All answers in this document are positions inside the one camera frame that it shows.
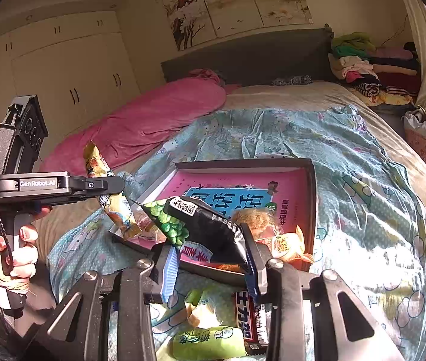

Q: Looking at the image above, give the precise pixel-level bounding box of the orange snack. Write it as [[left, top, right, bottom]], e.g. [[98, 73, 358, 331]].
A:
[[256, 226, 314, 263]]

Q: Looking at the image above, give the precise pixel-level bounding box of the green clear cake snack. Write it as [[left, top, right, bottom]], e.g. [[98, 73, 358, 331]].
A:
[[133, 207, 166, 244]]

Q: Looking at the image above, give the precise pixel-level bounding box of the yellow cone snack packet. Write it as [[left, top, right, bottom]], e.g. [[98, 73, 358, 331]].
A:
[[83, 140, 141, 239]]

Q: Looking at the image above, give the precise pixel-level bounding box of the black snack packet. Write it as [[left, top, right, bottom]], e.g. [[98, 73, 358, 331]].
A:
[[162, 195, 251, 266]]

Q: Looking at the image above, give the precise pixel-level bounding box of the snickers bar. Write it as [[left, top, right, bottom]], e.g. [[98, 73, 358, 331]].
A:
[[234, 291, 271, 355]]

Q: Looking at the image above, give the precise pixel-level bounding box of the green pea snack packet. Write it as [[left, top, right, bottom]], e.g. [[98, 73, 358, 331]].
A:
[[141, 199, 189, 248]]

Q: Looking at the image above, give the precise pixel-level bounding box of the person's left hand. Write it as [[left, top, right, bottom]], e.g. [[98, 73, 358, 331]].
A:
[[0, 206, 53, 294]]

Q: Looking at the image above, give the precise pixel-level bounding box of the round bun in wrapper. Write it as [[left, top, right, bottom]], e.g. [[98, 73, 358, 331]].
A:
[[232, 208, 281, 239]]

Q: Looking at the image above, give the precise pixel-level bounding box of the pink book with blue label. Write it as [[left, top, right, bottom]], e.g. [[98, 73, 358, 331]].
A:
[[130, 166, 310, 267]]

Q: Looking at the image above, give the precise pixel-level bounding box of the pink quilt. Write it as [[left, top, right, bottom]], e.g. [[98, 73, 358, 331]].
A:
[[39, 69, 241, 175]]

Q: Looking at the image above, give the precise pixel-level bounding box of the dark cardboard box tray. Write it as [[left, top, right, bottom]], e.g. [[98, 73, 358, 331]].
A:
[[109, 157, 318, 283]]

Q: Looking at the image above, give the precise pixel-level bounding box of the light green snack packet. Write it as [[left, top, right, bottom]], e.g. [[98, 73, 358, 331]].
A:
[[172, 326, 246, 360]]

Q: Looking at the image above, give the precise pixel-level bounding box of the teal cartoon print blanket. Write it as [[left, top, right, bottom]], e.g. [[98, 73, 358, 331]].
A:
[[45, 103, 426, 361]]

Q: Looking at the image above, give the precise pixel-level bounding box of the white wardrobe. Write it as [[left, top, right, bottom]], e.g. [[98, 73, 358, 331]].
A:
[[0, 11, 140, 156]]

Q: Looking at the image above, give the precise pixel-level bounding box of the dark grey headboard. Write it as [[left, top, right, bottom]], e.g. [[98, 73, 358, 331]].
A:
[[161, 24, 335, 86]]

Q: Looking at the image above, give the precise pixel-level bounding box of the pile of folded clothes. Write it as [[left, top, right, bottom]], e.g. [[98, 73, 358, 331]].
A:
[[328, 32, 421, 109]]

